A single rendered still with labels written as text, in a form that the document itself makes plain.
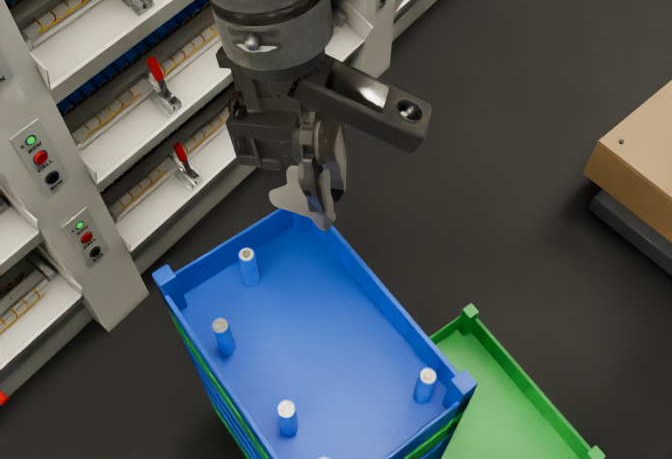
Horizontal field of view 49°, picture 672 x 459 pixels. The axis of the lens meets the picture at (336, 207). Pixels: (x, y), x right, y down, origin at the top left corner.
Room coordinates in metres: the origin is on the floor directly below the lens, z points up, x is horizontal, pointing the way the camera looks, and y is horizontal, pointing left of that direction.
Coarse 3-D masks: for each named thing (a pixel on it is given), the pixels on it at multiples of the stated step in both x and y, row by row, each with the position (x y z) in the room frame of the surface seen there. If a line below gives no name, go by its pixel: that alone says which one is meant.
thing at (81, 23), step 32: (32, 0) 0.65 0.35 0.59; (64, 0) 0.67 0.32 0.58; (96, 0) 0.69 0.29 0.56; (128, 0) 0.70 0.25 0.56; (160, 0) 0.71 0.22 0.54; (192, 0) 0.76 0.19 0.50; (32, 32) 0.63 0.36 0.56; (64, 32) 0.64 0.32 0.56; (96, 32) 0.65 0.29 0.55; (128, 32) 0.66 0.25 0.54; (64, 64) 0.60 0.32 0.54; (96, 64) 0.62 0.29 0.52; (64, 96) 0.59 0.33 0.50
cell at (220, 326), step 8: (216, 320) 0.31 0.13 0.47; (224, 320) 0.31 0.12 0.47; (216, 328) 0.30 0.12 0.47; (224, 328) 0.30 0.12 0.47; (216, 336) 0.30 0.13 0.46; (224, 336) 0.30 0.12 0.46; (232, 336) 0.31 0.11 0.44; (224, 344) 0.30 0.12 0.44; (232, 344) 0.30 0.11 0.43; (224, 352) 0.30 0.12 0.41; (232, 352) 0.30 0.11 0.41
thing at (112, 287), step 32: (0, 0) 0.56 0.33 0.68; (0, 32) 0.55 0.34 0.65; (32, 64) 0.56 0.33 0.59; (0, 96) 0.53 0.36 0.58; (32, 96) 0.55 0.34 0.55; (0, 128) 0.51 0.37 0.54; (64, 128) 0.56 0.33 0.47; (0, 160) 0.50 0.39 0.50; (64, 160) 0.55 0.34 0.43; (32, 192) 0.51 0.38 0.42; (64, 192) 0.53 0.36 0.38; (96, 192) 0.56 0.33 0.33; (64, 224) 0.52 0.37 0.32; (96, 224) 0.55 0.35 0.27; (64, 256) 0.50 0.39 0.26; (128, 256) 0.56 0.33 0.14; (96, 288) 0.51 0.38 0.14; (128, 288) 0.54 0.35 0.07; (96, 320) 0.51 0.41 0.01
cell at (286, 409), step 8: (288, 400) 0.23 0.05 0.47; (280, 408) 0.22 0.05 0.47; (288, 408) 0.22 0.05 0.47; (280, 416) 0.21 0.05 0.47; (288, 416) 0.21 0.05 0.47; (296, 416) 0.22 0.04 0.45; (280, 424) 0.21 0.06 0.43; (288, 424) 0.21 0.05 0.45; (296, 424) 0.21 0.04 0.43; (288, 432) 0.21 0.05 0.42
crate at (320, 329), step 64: (256, 256) 0.42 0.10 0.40; (320, 256) 0.42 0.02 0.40; (192, 320) 0.34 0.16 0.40; (256, 320) 0.34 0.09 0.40; (320, 320) 0.34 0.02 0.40; (384, 320) 0.34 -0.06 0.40; (256, 384) 0.26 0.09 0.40; (320, 384) 0.26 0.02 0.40; (384, 384) 0.26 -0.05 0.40; (448, 384) 0.26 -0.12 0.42; (320, 448) 0.20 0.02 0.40; (384, 448) 0.20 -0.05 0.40
